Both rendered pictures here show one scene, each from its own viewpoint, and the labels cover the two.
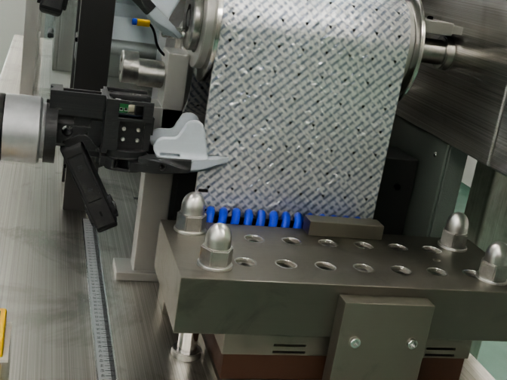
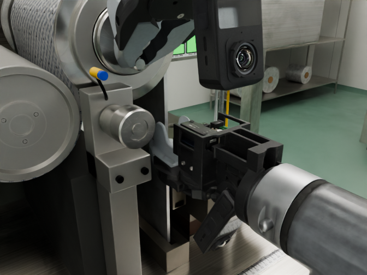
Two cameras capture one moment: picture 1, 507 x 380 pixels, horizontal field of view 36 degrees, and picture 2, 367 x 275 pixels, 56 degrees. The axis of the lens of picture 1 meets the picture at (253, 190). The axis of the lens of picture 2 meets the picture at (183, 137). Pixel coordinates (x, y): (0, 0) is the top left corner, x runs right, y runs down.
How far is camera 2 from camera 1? 1.14 m
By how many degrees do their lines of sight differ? 101
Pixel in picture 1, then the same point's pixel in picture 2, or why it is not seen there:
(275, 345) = not seen: hidden behind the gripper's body
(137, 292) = not seen: outside the picture
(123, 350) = (253, 256)
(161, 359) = (242, 239)
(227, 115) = (157, 107)
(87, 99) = (253, 137)
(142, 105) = (219, 119)
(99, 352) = (267, 263)
